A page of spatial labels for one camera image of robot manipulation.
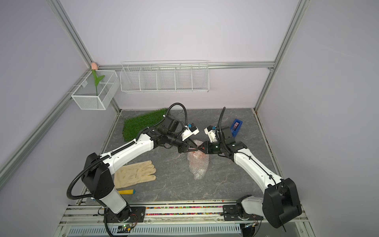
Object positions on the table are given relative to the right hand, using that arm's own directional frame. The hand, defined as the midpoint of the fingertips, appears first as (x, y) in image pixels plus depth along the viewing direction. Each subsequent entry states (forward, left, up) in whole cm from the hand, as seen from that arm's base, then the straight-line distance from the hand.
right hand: (199, 147), depth 81 cm
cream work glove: (-9, +40, -15) cm, 44 cm away
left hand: (-3, +2, +5) cm, 6 cm away
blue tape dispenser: (+22, -27, -10) cm, 36 cm away
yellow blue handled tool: (-19, +39, -14) cm, 46 cm away
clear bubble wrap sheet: (-9, 0, -13) cm, 16 cm away
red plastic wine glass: (-7, +1, +1) cm, 7 cm away
